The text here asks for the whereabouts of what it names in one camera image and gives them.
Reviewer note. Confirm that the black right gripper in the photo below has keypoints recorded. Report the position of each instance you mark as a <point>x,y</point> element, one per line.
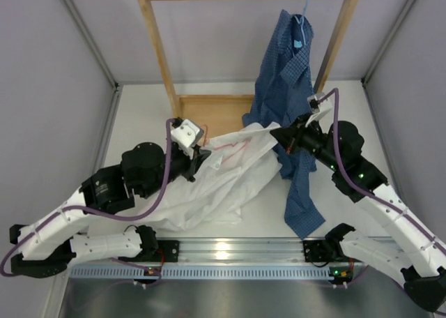
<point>293,136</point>

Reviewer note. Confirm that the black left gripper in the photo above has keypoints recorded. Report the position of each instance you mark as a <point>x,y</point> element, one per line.
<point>194,157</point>

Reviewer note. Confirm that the white shirt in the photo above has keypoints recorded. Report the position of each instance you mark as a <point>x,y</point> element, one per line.
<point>220,191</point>

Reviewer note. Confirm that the pink wire hanger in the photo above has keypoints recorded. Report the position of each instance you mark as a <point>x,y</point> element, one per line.
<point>239,146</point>

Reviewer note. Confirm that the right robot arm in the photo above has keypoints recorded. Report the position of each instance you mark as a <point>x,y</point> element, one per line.
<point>418,264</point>

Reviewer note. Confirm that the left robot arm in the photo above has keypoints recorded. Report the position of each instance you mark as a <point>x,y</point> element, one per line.
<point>55,243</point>

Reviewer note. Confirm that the blue checkered shirt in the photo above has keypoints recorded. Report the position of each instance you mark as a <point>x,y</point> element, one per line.
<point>280,95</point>

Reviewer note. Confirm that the wooden clothes rack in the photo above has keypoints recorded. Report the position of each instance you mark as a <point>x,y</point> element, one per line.
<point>222,113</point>

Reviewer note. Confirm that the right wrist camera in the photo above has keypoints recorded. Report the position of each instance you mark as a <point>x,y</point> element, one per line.
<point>320,105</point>

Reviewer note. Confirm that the aluminium mounting rail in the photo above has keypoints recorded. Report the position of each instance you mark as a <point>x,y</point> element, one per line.
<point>244,251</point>

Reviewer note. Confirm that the slotted cable duct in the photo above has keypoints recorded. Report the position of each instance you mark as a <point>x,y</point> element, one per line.
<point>90,271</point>

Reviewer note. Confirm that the blue wire hanger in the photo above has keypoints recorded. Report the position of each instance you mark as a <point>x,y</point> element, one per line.
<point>304,14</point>

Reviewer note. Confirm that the right aluminium frame post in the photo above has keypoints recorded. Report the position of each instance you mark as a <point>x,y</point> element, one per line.
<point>391,82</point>

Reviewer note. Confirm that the aluminium frame post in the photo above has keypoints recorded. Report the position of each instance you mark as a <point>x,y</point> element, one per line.
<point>391,82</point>
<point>116,90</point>

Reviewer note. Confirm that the left aluminium frame post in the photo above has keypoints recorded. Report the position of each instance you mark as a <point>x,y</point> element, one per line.
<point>116,90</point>

